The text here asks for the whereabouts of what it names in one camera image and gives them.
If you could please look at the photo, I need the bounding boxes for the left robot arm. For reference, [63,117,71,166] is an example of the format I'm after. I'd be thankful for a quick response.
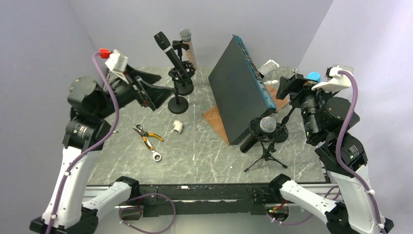
[29,66,173,234]

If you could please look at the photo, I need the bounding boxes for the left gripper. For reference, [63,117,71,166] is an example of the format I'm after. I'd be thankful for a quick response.
[95,63,176,119]

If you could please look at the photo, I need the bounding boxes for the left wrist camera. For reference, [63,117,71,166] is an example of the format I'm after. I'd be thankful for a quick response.
[99,48,129,75]

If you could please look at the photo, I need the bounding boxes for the tripod shock mount stand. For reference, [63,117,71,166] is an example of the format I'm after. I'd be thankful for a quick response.
[244,117,288,173]

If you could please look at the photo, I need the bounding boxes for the yellow handled pliers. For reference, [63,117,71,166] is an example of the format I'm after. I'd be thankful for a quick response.
[133,124,164,150]

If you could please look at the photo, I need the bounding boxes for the black network switch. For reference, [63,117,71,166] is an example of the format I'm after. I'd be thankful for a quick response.
[208,35,277,145]

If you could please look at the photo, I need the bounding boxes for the blue mic clip stand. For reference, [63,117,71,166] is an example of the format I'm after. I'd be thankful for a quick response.
[274,107,295,143]

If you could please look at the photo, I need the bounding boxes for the black silver-mesh microphone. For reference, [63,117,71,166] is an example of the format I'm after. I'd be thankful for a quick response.
[240,117,277,153]

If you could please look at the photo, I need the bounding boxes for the white pvc elbow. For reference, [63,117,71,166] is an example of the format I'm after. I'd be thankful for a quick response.
[173,120,184,134]

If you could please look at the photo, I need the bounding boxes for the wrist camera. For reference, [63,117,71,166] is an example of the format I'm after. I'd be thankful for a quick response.
[311,65,354,93]
[99,48,129,75]

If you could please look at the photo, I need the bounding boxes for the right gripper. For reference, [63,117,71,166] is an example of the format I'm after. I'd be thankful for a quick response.
[276,72,338,139]

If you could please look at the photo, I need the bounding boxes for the blue microphone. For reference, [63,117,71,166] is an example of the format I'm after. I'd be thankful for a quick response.
[307,72,321,82]

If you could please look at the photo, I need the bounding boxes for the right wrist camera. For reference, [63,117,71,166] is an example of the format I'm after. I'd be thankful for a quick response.
[311,65,354,93]

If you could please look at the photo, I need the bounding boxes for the white plastic bracket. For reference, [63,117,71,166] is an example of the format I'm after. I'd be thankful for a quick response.
[258,59,280,78]

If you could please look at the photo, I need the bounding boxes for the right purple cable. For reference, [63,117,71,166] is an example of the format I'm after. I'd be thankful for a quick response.
[266,70,388,234]

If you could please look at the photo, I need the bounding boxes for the brown wooden board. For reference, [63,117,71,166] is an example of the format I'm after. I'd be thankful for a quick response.
[202,85,289,145]

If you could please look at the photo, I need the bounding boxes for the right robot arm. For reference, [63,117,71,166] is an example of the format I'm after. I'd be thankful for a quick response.
[268,70,394,234]

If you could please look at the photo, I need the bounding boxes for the black foam-head microphone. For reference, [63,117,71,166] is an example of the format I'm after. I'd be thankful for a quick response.
[154,31,190,78]

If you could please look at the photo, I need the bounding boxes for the round base shock mount stand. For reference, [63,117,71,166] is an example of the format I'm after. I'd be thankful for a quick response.
[168,60,196,114]

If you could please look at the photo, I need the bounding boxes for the round base clip stand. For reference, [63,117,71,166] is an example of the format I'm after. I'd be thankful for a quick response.
[170,40,195,96]

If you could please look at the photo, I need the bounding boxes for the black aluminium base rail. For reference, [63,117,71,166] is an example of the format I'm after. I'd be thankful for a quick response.
[82,182,343,217]

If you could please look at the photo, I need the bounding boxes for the silver ratchet wrench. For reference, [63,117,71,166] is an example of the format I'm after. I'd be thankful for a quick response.
[143,136,162,162]

